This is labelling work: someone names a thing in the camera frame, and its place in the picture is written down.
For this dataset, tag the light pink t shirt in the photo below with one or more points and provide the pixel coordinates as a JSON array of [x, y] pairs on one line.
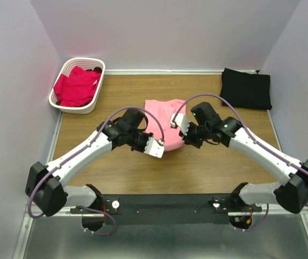
[[163, 111]]

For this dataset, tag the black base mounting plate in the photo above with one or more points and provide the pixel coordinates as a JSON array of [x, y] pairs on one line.
[[129, 216]]

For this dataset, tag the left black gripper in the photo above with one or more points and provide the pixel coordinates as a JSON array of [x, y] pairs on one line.
[[147, 136]]

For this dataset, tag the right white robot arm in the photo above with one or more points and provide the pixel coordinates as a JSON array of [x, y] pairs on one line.
[[290, 190]]

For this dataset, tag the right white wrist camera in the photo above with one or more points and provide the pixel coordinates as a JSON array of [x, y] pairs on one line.
[[179, 120]]

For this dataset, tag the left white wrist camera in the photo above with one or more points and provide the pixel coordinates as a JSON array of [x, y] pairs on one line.
[[154, 148]]

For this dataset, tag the white plastic laundry basket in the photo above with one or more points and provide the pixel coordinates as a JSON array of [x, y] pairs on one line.
[[84, 63]]

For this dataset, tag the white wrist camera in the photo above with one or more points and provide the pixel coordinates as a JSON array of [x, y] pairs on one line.
[[154, 148], [179, 120]]

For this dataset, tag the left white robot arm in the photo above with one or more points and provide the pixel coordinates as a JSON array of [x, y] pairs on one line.
[[47, 185]]

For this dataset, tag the red t shirt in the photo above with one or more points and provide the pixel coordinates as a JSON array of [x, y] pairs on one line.
[[77, 89]]

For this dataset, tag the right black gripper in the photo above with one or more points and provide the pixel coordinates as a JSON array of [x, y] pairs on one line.
[[187, 140]]

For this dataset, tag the aluminium frame rail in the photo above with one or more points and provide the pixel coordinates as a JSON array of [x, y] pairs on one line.
[[88, 198]]

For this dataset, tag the folded black t shirt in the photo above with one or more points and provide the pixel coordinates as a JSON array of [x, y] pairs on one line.
[[245, 90]]

